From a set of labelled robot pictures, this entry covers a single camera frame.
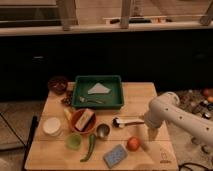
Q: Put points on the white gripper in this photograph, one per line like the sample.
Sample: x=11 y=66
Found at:
x=152 y=133

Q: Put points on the white black dish brush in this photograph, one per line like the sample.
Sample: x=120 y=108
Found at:
x=121 y=123

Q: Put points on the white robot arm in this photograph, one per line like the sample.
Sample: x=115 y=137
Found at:
x=166 y=107

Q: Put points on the small metal cup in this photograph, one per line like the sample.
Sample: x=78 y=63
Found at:
x=103 y=131

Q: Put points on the green plastic cup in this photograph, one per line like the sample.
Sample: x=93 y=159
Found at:
x=73 y=141

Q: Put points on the white paper cup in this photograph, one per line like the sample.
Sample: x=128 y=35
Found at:
x=52 y=126

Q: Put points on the orange fruit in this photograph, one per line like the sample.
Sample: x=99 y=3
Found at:
x=133 y=144

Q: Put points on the blue sponge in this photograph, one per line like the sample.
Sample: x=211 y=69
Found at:
x=115 y=156

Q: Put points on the green chili pepper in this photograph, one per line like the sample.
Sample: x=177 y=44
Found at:
x=92 y=142

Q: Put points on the orange clay bowl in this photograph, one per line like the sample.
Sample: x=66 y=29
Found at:
x=89 y=128

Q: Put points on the grey folded cloth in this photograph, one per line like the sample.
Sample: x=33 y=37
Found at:
x=98 y=88

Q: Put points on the tan sponge block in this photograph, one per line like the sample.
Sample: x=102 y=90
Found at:
x=84 y=119

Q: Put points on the green plastic tray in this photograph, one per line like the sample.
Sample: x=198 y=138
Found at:
x=112 y=100

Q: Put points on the metal fork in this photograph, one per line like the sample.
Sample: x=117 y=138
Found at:
x=83 y=99

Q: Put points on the yellow banana piece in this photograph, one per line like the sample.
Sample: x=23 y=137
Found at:
x=68 y=114

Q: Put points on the brown pine cone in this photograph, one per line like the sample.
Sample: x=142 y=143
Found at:
x=67 y=100

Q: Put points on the dark brown bowl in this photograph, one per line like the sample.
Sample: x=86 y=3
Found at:
x=58 y=84

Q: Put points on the black table stand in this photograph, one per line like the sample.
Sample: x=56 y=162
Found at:
x=34 y=125

